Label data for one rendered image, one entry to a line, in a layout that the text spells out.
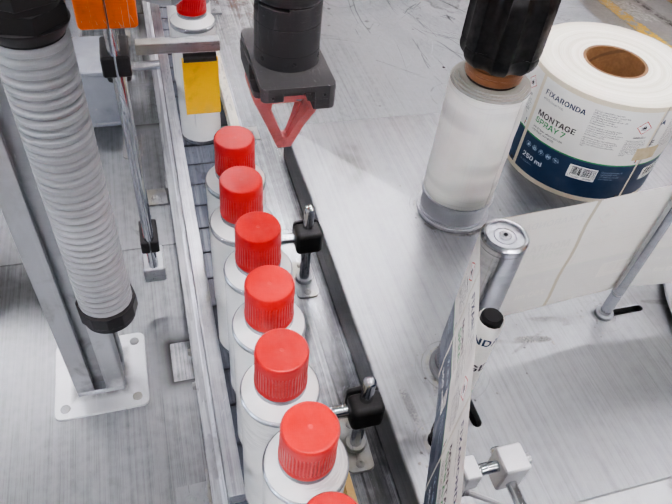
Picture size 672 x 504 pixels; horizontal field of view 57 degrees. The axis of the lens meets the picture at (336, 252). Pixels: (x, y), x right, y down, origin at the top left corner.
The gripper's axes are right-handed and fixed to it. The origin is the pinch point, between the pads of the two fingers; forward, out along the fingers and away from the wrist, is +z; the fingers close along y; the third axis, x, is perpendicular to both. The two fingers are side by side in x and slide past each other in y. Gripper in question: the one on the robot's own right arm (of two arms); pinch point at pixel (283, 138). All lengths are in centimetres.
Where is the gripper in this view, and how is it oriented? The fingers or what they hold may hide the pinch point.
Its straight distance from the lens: 63.0
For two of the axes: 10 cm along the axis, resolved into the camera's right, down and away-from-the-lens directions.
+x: -9.6, 1.4, -2.5
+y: -2.7, -7.3, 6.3
